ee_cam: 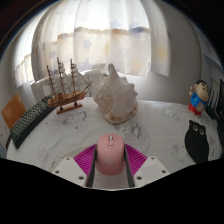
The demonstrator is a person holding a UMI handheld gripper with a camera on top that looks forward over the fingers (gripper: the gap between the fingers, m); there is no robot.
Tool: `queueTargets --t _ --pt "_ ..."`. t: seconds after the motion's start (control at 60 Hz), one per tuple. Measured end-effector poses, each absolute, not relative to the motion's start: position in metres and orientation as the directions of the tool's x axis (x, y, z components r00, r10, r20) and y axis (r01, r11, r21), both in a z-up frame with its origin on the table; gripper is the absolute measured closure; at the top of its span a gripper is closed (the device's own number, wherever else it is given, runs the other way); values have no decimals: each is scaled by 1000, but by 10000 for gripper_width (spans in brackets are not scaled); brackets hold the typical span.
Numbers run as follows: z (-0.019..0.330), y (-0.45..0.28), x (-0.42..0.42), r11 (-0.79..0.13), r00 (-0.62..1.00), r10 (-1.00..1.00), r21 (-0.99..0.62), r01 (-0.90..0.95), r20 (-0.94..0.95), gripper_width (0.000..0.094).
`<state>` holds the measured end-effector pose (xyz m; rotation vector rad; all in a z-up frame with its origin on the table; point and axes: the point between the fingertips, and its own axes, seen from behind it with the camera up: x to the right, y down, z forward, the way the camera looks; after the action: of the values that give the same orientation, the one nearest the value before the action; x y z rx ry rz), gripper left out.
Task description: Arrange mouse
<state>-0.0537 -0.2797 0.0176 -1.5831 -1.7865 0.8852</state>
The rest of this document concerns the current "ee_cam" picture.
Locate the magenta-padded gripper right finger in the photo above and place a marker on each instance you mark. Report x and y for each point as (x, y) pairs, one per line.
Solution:
(151, 170)

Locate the white star-print curtain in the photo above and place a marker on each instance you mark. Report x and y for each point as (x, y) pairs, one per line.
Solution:
(106, 40)

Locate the white radiator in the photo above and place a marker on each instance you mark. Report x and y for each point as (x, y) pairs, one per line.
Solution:
(40, 89)

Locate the white cartoon-print tablecloth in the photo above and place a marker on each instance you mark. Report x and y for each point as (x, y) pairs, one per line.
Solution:
(160, 126)

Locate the orange wooden chair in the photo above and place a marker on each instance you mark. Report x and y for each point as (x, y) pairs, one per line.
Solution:
(12, 111)

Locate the cartoon boy figurine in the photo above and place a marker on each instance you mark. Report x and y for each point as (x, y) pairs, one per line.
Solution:
(198, 100)

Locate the black cat-shaped mouse pad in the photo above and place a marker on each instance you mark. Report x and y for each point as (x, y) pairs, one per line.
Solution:
(196, 143)

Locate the black computer monitor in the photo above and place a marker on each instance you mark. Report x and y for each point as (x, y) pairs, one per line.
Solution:
(220, 100)

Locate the black computer keyboard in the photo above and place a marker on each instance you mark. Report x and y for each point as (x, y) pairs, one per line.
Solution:
(28, 123)

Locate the large white conch shell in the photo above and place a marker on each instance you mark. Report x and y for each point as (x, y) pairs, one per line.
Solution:
(116, 98)

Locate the wooden model sailing ship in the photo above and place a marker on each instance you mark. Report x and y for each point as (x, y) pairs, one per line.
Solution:
(66, 98)

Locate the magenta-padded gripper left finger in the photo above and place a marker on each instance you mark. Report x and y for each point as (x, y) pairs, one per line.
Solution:
(70, 170)

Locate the black router with antennas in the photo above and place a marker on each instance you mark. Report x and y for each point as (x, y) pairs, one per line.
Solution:
(211, 111)

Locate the pink computer mouse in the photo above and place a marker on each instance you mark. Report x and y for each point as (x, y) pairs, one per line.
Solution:
(110, 155)

